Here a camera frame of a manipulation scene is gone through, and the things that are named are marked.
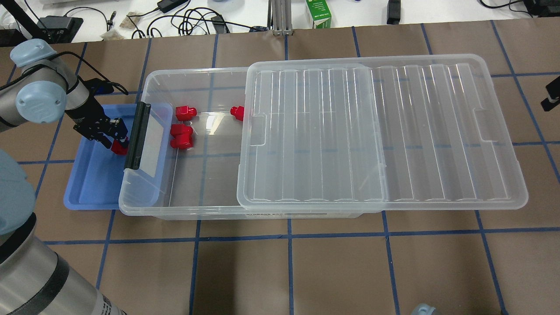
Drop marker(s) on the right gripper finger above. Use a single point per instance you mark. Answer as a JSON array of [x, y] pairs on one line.
[[553, 96]]

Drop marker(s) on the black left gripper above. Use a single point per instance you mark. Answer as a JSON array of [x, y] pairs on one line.
[[84, 114]]

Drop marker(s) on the red block picked one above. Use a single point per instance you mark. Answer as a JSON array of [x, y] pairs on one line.
[[120, 147]]

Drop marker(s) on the clear plastic box lid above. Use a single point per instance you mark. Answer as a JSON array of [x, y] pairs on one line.
[[444, 137]]

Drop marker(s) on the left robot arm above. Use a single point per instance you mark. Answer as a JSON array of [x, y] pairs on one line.
[[36, 280]]

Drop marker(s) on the blue plastic tray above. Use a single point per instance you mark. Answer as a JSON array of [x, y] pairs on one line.
[[98, 180]]

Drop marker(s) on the red block upper pair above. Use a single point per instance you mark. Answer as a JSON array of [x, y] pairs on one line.
[[178, 129]]

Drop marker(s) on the red block pair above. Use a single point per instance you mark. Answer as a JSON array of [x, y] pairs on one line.
[[182, 142], [178, 129]]

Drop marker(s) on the red block lower pair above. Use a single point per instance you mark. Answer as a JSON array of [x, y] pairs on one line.
[[182, 142]]

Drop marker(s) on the red block front corner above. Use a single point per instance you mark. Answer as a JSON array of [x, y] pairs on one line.
[[185, 113]]

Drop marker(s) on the clear plastic storage box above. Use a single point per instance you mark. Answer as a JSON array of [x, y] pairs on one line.
[[197, 175]]

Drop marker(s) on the red block far right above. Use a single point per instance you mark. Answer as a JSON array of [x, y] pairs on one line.
[[237, 112]]

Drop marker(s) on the black power adapter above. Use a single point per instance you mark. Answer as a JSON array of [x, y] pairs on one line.
[[60, 29]]

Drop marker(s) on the green white carton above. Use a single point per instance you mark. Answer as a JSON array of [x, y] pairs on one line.
[[318, 14]]

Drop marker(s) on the black box latch handle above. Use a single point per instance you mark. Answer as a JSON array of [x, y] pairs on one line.
[[137, 136]]

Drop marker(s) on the aluminium frame post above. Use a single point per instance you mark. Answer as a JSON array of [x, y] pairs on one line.
[[280, 17]]

